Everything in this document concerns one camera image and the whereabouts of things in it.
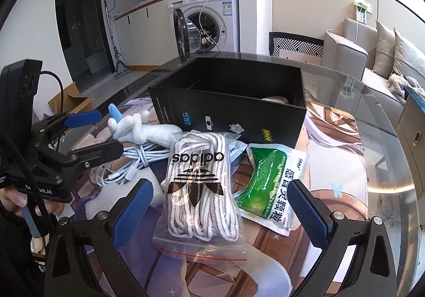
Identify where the beige sofa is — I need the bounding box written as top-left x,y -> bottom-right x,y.
324,18 -> 425,105

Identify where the person's left hand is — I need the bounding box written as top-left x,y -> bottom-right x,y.
0,182 -> 65,218

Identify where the black and white patterned chair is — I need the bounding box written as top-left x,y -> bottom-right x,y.
269,32 -> 324,59

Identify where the open brown cardboard box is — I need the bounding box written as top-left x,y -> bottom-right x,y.
48,82 -> 95,118

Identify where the dark glass door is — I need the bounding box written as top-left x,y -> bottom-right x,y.
55,0 -> 112,92

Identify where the white cable bundle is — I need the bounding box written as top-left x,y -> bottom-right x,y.
88,143 -> 173,186

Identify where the small white packet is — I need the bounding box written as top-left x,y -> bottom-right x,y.
228,139 -> 249,165

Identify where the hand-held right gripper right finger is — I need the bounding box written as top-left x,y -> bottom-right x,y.
287,179 -> 399,297

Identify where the white counter cabinet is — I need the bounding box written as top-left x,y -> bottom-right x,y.
113,0 -> 173,68

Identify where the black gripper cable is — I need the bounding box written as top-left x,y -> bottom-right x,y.
41,72 -> 65,113

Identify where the white hand figure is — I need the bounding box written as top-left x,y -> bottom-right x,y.
108,110 -> 183,145

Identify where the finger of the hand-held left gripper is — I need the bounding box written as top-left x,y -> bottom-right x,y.
33,110 -> 102,138
40,141 -> 125,181

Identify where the bag of white shoelaces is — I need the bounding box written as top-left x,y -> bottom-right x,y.
153,131 -> 248,262

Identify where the beige side cabinet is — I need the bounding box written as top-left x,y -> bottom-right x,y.
395,88 -> 425,191

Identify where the green and white medicine packet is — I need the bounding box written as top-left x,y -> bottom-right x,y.
232,143 -> 310,237

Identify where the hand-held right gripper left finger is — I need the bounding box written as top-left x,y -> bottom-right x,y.
45,178 -> 155,297

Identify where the printed desk mat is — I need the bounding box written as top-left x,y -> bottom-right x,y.
75,91 -> 369,297

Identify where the wall charger shelf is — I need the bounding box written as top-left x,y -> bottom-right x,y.
352,0 -> 373,24

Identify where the white washing machine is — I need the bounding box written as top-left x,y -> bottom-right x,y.
168,0 -> 240,59

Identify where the black cardboard box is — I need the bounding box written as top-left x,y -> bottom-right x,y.
148,57 -> 307,149

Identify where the mop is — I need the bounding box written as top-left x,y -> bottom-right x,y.
104,0 -> 128,80

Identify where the white charger cable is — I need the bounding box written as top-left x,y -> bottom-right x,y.
327,15 -> 362,43

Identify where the grey furry plush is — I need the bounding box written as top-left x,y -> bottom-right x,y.
388,73 -> 420,100

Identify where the grey sofa cushion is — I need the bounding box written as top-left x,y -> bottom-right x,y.
372,20 -> 397,79
392,28 -> 425,85

